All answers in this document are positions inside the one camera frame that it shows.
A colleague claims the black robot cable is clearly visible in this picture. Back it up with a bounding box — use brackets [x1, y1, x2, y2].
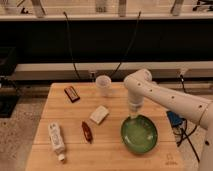
[173, 75, 201, 164]

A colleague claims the black hanging cable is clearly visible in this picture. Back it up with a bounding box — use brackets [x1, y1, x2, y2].
[62, 11, 82, 81]
[110, 10, 142, 79]

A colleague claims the black box at left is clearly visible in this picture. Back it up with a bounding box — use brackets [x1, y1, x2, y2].
[0, 47, 19, 118]

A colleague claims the left black hanging cable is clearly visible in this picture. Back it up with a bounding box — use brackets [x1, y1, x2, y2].
[62, 11, 82, 81]

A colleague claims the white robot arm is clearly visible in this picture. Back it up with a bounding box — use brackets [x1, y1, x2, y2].
[124, 69, 213, 171]

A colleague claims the green ceramic bowl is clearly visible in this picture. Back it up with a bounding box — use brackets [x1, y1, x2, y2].
[121, 115, 158, 155]

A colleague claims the brown chocolate bar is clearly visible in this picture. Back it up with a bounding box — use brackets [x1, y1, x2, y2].
[64, 86, 80, 103]

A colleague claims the clear plastic cup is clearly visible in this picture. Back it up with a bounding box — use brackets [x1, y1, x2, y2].
[95, 75, 111, 97]

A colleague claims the white soap bar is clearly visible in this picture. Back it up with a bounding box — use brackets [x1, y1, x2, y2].
[90, 105, 109, 124]

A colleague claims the blue cable connector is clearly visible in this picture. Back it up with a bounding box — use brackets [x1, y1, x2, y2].
[167, 111, 183, 127]

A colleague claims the right black hanging cable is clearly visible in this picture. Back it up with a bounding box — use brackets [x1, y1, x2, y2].
[110, 10, 142, 79]

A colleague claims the white tube bottle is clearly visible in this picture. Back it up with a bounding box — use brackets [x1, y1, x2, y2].
[48, 123, 66, 162]

